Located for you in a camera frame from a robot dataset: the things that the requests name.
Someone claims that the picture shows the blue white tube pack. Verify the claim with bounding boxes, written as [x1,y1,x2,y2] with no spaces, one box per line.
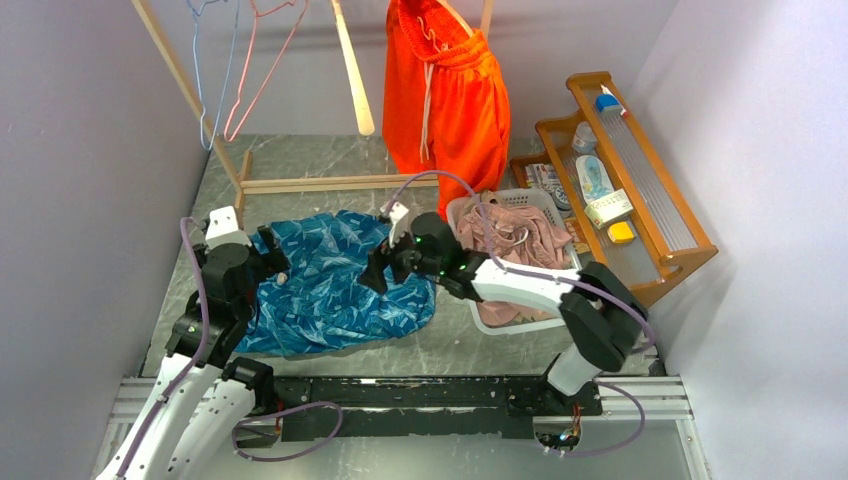
[575,155,615,203]

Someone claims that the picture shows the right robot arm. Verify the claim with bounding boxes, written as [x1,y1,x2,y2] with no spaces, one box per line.
[358,213,653,414]

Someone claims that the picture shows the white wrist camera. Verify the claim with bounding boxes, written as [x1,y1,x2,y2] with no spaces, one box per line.
[204,205,252,250]
[379,201,410,248]

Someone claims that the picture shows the pink shorts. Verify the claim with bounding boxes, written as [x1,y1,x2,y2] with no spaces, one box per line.
[454,198,575,327]

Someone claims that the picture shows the blue patterned shorts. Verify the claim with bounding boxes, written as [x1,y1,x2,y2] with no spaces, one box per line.
[236,210,436,357]

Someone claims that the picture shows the wooden hanger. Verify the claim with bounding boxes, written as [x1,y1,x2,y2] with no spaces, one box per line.
[330,0,376,136]
[437,0,474,36]

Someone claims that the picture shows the round tin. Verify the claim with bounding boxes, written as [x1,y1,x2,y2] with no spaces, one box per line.
[549,186,573,218]

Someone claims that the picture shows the pink hanger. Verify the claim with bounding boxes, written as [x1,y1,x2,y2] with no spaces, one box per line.
[221,1,311,142]

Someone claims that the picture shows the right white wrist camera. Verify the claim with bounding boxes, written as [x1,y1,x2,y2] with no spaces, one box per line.
[379,201,410,248]

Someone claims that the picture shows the wooden clothes rack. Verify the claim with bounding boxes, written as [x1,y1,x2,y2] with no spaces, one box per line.
[129,0,495,213]

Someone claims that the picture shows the wooden tiered shelf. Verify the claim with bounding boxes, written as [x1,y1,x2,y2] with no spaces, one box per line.
[510,71,718,306]

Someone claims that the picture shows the small card pack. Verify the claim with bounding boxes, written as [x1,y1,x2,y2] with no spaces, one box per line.
[524,163,563,194]

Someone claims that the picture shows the orange snack pack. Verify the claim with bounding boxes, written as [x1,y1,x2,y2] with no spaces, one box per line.
[563,217,591,254]

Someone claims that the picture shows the beige shorts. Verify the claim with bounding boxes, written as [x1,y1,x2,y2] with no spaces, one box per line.
[460,190,501,216]

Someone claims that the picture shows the white box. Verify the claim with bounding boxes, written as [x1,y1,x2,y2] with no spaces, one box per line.
[584,189,633,229]

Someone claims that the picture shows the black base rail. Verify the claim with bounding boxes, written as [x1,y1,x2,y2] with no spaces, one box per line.
[112,374,694,445]

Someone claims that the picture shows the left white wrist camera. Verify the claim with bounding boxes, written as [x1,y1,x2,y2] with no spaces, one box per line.
[204,205,252,250]

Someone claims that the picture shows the blue white eraser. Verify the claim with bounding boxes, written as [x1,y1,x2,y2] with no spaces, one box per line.
[594,84,628,118]

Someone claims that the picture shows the orange shorts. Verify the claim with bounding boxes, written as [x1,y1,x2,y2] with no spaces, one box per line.
[382,1,511,214]

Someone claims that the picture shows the clear small bottle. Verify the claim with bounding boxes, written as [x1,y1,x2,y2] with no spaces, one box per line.
[571,121,598,155]

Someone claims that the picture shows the white plastic basket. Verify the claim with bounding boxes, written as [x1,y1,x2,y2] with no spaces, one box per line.
[469,188,580,336]

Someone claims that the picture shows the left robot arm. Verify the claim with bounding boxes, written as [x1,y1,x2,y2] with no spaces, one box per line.
[99,226,289,479]

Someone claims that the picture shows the yellow block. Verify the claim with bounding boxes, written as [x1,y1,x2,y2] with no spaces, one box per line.
[607,221,637,244]

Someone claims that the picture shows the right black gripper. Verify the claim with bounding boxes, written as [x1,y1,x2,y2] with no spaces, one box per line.
[356,220,443,295]

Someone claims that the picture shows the blue wire hanger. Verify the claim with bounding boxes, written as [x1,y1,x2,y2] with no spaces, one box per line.
[185,1,242,151]

